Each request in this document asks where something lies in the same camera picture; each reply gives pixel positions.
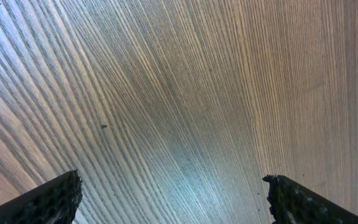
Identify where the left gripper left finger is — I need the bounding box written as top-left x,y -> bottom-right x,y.
0,170 -> 83,224

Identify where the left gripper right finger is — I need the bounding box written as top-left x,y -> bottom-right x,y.
262,175 -> 358,224

